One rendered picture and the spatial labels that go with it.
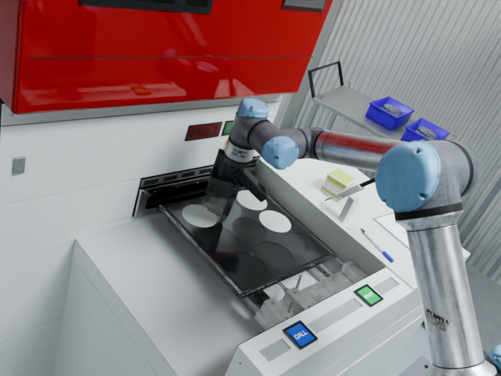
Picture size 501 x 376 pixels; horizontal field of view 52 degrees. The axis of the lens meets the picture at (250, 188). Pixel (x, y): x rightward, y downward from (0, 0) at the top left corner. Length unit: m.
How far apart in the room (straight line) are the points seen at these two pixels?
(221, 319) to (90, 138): 0.52
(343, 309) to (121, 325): 0.52
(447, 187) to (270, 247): 0.63
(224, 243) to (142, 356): 0.35
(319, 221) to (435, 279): 0.67
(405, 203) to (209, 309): 0.60
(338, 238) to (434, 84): 2.22
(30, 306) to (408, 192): 1.03
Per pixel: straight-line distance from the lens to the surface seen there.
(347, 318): 1.23
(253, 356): 1.05
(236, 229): 1.43
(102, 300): 1.34
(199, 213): 1.44
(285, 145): 1.16
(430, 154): 0.91
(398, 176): 0.91
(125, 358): 1.33
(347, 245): 1.51
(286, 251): 1.43
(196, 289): 1.34
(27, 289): 1.46
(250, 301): 1.32
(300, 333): 1.13
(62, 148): 1.21
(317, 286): 1.40
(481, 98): 3.49
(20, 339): 1.60
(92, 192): 1.32
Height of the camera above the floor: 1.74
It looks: 31 degrees down
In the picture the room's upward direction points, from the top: 21 degrees clockwise
